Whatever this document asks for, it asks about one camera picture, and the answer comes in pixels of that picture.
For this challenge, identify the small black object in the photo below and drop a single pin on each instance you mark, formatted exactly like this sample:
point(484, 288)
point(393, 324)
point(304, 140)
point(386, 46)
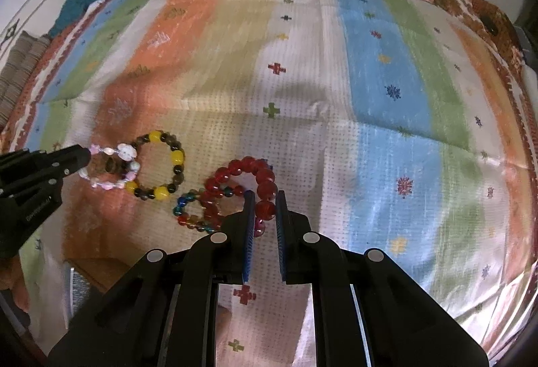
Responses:
point(490, 24)

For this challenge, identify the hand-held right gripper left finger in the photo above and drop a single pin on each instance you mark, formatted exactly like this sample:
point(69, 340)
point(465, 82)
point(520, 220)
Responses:
point(249, 236)

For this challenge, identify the grey woven cushion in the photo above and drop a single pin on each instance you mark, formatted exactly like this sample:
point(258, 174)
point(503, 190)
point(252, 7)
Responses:
point(19, 72)

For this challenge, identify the white patterned sheet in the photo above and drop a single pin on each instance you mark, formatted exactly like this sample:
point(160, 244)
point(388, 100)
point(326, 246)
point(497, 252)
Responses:
point(38, 5)

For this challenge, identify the striped pastel blanket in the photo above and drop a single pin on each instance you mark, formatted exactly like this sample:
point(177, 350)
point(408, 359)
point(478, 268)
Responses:
point(370, 98)

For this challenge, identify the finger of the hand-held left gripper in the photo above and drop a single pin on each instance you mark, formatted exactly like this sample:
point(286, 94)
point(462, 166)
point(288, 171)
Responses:
point(67, 159)

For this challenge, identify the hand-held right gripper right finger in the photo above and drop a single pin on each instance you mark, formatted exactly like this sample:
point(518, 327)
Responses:
point(280, 236)

